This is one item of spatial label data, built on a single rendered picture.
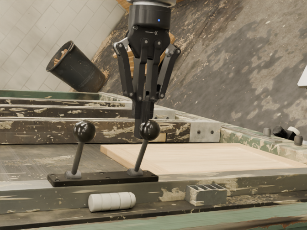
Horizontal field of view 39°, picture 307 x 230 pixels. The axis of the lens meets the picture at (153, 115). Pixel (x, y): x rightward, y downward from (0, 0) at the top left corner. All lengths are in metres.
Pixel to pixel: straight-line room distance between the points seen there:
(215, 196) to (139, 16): 0.36
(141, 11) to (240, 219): 0.38
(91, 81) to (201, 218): 5.12
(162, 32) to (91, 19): 6.29
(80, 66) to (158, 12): 4.88
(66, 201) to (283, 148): 0.75
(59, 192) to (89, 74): 4.94
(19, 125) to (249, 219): 0.82
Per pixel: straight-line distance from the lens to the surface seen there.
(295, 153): 1.30
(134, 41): 0.78
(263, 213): 0.69
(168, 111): 1.84
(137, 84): 0.78
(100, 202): 0.76
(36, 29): 6.71
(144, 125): 0.76
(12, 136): 1.31
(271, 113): 3.01
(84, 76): 5.66
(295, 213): 0.72
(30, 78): 6.58
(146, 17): 0.76
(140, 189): 0.82
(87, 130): 0.71
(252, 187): 0.96
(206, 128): 1.54
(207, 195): 0.85
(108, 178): 0.80
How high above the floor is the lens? 1.77
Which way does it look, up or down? 25 degrees down
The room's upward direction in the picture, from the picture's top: 49 degrees counter-clockwise
